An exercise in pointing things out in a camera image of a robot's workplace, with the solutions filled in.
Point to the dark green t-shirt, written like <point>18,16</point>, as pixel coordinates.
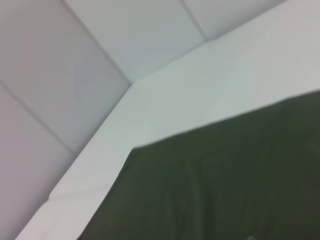
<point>225,175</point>

